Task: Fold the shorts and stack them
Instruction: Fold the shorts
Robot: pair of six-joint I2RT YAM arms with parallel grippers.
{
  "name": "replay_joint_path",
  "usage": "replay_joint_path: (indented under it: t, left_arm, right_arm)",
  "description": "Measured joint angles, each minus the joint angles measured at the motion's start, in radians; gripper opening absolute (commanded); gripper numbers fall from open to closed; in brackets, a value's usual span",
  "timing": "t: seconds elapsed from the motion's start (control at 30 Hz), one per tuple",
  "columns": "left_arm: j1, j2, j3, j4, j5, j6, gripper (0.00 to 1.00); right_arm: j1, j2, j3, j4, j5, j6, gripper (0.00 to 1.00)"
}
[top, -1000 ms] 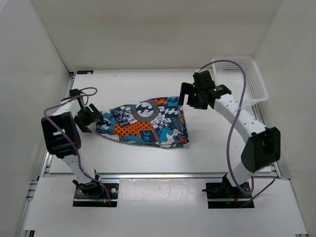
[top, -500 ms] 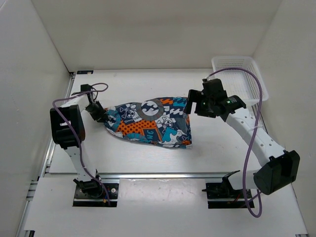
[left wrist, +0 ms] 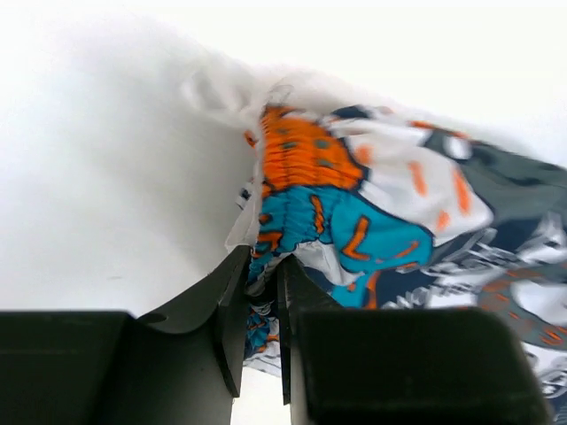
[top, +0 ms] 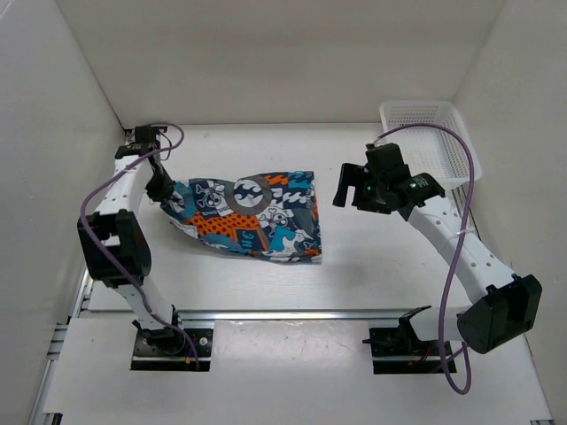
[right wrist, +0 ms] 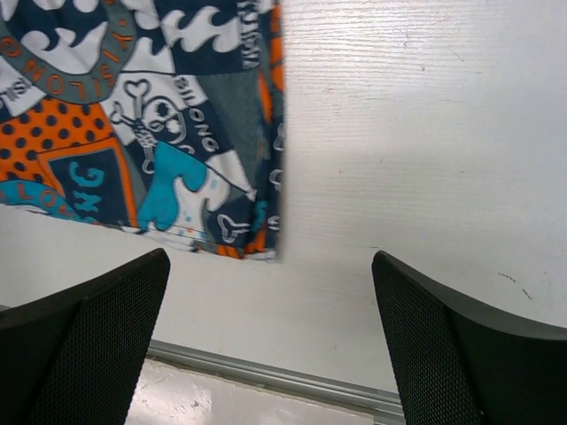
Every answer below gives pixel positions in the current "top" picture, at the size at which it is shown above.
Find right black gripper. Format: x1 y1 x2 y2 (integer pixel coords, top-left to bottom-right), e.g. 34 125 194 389
333 163 392 215

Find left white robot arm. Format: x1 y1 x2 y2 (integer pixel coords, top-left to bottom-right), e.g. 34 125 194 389
77 123 187 356

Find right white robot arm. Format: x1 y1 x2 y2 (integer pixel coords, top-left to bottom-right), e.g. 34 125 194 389
333 143 542 354

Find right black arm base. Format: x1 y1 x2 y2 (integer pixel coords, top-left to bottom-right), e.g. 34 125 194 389
361 328 443 375

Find left aluminium rail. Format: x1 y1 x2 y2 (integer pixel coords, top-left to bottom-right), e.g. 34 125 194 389
26 127 136 425

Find white plastic basket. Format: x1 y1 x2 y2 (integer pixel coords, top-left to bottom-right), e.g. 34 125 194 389
379 100 482 190

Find right aluminium rail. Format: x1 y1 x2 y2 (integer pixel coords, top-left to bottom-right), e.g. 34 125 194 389
451 186 555 425

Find colourful patterned shorts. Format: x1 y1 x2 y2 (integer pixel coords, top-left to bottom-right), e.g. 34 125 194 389
160 171 322 263

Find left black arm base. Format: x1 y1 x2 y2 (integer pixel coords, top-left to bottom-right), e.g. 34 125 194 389
130 328 214 372

